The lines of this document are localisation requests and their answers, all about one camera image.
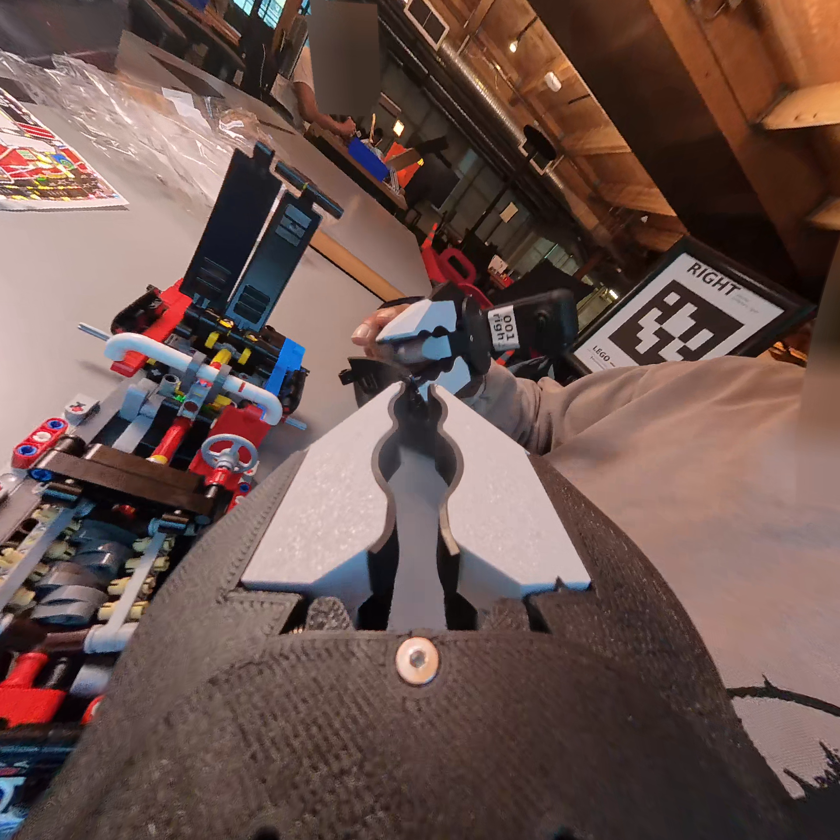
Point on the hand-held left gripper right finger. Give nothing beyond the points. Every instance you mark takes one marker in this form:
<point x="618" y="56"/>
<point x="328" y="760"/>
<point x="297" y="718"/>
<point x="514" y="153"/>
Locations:
<point x="518" y="525"/>

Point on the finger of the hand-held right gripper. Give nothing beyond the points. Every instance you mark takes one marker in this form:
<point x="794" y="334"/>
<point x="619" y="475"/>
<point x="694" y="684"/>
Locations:
<point x="453" y="379"/>
<point x="413" y="321"/>

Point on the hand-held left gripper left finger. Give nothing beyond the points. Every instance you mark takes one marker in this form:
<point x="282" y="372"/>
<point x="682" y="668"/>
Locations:
<point x="315" y="525"/>

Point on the lego race car model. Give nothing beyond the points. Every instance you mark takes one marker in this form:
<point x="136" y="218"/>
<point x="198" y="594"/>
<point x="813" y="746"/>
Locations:
<point x="164" y="472"/>

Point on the person's right forearm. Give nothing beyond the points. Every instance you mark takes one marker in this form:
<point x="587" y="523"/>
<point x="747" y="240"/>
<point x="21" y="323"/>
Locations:
<point x="518" y="407"/>

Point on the person's right hand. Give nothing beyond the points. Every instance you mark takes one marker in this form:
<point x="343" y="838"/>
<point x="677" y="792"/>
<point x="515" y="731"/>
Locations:
<point x="367" y="328"/>

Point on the red chairs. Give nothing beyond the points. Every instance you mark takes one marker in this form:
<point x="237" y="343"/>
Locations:
<point x="453" y="266"/>

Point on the framed black white marker sign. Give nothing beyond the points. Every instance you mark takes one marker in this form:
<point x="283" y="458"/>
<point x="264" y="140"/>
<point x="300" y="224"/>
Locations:
<point x="689" y="321"/>

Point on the blue crate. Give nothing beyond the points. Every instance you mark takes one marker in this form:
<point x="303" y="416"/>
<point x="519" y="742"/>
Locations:
<point x="367" y="157"/>

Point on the clear plastic bags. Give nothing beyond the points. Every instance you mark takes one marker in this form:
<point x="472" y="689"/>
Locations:
<point x="151" y="124"/>

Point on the colourful sticker sheet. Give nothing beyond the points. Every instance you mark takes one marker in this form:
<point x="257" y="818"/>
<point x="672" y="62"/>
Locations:
<point x="46" y="164"/>

